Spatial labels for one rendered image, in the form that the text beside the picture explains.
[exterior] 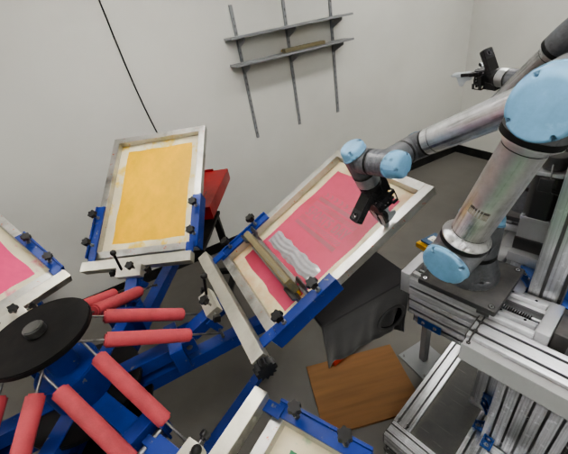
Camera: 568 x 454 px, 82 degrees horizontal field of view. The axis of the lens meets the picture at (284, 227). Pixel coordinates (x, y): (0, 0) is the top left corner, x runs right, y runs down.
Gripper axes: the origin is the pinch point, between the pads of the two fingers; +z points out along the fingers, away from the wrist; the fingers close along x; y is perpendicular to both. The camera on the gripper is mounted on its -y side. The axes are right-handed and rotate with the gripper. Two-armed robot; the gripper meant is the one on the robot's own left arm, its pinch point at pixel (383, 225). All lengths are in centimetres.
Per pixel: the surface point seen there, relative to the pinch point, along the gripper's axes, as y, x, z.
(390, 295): -9.9, 4.7, 42.7
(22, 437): -116, 2, -36
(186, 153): -34, 121, -26
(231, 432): -79, -18, -2
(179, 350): -85, 19, -5
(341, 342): -40, 5, 43
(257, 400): -70, -14, 2
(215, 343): -79, 26, 11
